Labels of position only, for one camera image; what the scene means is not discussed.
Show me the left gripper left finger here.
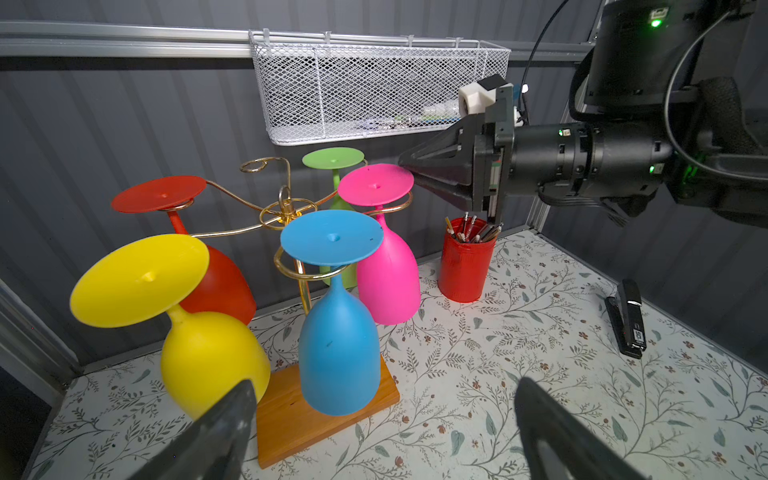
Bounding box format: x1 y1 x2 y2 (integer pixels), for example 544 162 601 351
132 380 257 479

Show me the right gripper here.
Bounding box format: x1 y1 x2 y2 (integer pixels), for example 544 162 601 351
398 74 516 223

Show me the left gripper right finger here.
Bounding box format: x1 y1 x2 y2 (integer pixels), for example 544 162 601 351
514 377 643 479

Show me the gold rack with wooden base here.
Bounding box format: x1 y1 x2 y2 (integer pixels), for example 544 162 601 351
254 185 405 468

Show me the pink wine glass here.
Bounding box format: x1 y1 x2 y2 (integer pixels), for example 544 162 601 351
338 164 421 325

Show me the yellow wine glass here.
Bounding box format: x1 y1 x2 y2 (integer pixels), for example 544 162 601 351
70 234 271 419

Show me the green wine glass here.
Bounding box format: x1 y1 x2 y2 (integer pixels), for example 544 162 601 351
302 147 365 290

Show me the red-orange wine glass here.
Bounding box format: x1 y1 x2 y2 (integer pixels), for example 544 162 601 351
111 176 257 325

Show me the blue wine glass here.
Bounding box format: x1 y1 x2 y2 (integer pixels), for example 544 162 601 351
280 210 384 416

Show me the red pen cup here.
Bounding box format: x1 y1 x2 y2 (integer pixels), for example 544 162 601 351
438 212 501 303

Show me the black stapler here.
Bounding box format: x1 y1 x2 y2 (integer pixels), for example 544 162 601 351
604 279 647 359

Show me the white wire mesh basket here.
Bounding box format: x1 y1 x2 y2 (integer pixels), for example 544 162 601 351
249 29 511 146

